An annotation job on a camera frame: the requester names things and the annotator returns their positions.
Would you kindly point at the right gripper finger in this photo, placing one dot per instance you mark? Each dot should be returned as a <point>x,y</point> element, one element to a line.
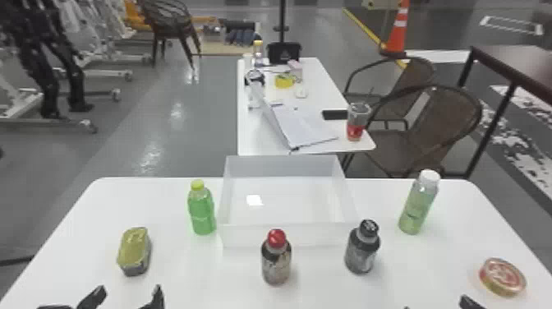
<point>470,303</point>

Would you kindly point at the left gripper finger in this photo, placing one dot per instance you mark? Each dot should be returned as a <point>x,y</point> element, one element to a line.
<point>157,300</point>
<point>92,298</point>

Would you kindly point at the red can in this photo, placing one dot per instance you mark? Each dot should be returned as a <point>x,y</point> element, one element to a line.
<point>502,277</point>

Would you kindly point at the clear box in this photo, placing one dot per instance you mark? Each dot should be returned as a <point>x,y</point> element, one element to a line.
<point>241,231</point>

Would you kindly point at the pale green bottle white cap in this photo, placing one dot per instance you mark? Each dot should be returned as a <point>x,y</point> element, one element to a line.
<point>416,207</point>

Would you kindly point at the black bottle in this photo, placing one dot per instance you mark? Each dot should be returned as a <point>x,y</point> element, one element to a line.
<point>361,254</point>

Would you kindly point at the dark bottle red cap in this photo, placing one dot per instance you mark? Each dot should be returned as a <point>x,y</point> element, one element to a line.
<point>276,263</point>

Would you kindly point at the brown wicker chair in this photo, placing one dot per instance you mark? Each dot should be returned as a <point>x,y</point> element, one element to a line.
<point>168,17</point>
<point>435,125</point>
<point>416,73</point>

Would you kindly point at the white side table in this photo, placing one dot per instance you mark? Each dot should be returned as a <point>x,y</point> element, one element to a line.
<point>254,133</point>

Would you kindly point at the red cup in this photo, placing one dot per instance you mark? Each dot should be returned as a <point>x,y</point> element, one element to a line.
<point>356,129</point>

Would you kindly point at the white paper stack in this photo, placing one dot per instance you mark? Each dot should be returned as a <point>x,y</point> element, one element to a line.
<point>302,125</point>

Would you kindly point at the black phone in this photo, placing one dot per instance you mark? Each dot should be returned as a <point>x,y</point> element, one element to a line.
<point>334,114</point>

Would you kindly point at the dark side table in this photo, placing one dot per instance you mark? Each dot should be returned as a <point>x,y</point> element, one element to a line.
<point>522,64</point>

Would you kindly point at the yellow tape roll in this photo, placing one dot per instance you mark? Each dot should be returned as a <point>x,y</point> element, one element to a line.
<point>284,81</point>

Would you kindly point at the black bag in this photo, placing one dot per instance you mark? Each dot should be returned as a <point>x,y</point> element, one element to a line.
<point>283,52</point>

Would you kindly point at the orange cone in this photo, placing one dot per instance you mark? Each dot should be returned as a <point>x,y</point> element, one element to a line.
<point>398,30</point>

